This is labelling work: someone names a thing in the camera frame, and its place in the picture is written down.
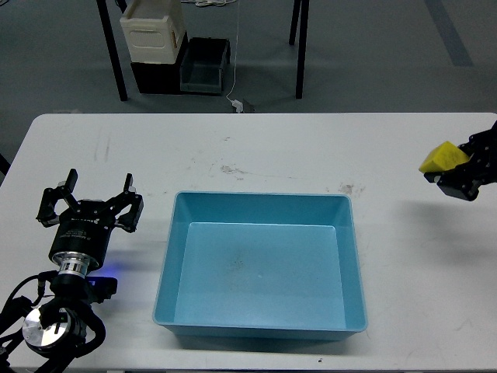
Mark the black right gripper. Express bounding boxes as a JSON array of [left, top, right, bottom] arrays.
[[423, 123, 496, 201]]

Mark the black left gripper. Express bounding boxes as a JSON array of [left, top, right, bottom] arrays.
[[36, 169, 144, 267]]

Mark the yellow wooden block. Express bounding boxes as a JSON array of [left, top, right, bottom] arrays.
[[419, 141, 470, 173]]

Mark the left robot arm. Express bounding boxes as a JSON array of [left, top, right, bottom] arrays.
[[1, 169, 144, 372]]

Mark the black storage box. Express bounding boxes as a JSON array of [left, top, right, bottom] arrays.
[[130, 33, 189, 95]]

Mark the black left table leg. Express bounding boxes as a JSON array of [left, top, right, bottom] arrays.
[[96, 0, 128, 102]]

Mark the black table leg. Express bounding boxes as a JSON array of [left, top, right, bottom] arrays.
[[96, 0, 128, 102], [295, 0, 310, 99], [288, 0, 301, 46]]

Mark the blue plastic tray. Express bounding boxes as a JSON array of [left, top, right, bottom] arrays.
[[153, 191, 368, 341]]

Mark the dark grey plastic bin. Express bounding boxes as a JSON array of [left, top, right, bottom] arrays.
[[179, 37, 231, 96]]

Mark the white power adapter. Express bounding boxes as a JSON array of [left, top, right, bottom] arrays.
[[231, 99, 244, 113]]

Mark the cream plastic crate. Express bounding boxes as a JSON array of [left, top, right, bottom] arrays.
[[120, 0, 186, 64]]

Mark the black right table leg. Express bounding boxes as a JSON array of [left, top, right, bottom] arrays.
[[295, 0, 310, 99]]

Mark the black rear table leg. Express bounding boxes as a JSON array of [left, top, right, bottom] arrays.
[[288, 0, 301, 46]]

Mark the white cable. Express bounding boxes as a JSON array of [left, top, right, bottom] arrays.
[[180, 0, 241, 103]]

